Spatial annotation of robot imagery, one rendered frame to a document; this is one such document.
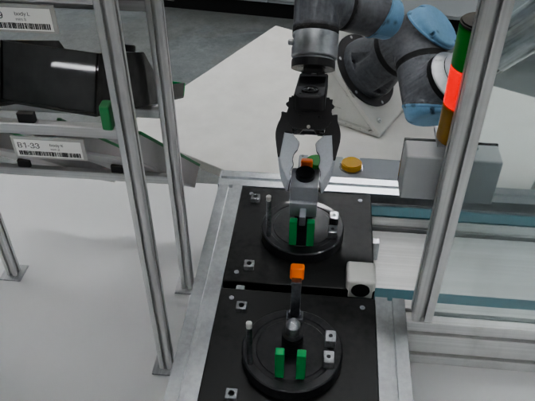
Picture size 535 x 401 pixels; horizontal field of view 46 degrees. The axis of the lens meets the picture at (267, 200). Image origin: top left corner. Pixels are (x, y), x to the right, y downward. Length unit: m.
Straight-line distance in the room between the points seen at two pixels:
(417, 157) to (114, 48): 0.39
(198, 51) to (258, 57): 2.00
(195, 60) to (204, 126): 2.20
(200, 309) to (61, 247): 0.39
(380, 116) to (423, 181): 0.72
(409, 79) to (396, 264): 0.45
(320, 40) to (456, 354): 0.53
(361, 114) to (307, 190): 0.57
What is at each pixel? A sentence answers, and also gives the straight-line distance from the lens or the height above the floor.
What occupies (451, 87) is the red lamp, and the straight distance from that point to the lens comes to 0.78.
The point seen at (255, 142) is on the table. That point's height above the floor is 0.86.
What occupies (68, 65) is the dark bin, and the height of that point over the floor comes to 1.35.
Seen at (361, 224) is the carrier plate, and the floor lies 0.97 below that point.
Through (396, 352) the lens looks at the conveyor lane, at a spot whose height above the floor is 0.96.
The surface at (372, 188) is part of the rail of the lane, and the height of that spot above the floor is 0.96.
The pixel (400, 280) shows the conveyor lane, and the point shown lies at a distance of 1.10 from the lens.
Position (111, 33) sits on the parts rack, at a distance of 0.67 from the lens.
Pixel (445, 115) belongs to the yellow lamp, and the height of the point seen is 1.30.
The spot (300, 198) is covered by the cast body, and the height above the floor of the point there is 1.07.
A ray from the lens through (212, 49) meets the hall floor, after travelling 3.86.
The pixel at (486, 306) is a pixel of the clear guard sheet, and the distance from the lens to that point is 1.00.
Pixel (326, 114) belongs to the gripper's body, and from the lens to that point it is 1.00.
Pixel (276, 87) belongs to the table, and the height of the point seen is 0.86.
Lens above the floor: 1.71
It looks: 40 degrees down
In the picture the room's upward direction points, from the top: straight up
